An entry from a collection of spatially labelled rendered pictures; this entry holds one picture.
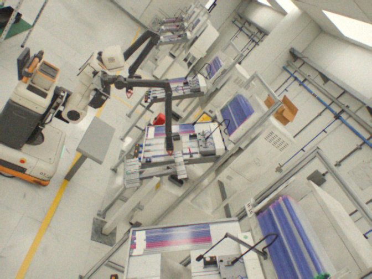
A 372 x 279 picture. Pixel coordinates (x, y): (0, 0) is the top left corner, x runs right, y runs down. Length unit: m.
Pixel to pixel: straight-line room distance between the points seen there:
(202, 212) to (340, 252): 1.65
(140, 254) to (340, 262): 1.08
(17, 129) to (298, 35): 4.74
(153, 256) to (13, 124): 1.46
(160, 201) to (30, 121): 1.34
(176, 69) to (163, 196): 4.71
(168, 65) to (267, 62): 2.46
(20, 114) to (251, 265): 1.91
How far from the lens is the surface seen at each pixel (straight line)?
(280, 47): 5.81
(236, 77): 3.90
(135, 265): 1.90
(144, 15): 11.11
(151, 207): 2.98
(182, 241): 1.95
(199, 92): 3.91
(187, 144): 2.86
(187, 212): 3.03
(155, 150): 2.81
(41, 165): 2.75
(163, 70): 7.19
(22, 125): 2.58
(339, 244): 1.72
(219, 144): 2.68
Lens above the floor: 2.08
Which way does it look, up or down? 22 degrees down
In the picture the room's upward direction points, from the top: 43 degrees clockwise
